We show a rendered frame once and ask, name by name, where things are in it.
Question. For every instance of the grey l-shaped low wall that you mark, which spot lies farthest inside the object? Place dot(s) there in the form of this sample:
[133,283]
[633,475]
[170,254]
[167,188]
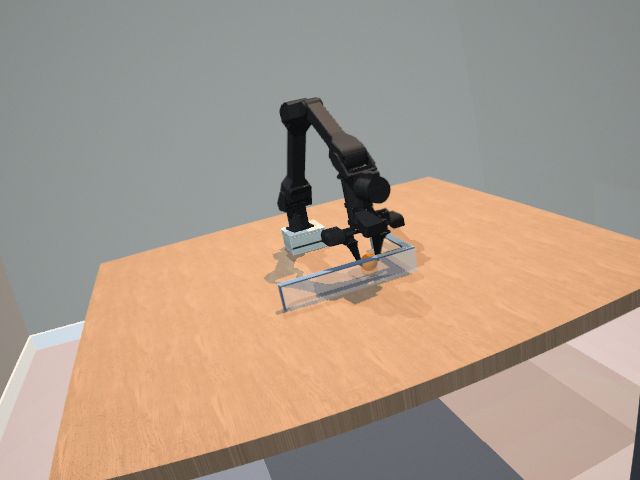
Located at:
[404,247]

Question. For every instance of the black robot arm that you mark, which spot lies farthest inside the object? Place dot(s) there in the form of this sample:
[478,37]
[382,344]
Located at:
[346,153]

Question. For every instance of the clear l-shaped low wall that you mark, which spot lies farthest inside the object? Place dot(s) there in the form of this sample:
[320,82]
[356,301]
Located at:
[349,280]

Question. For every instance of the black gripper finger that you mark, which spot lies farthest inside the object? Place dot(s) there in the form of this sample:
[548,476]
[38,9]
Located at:
[353,247]
[378,241]

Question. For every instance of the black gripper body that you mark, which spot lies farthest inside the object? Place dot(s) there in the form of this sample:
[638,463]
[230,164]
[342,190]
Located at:
[335,236]

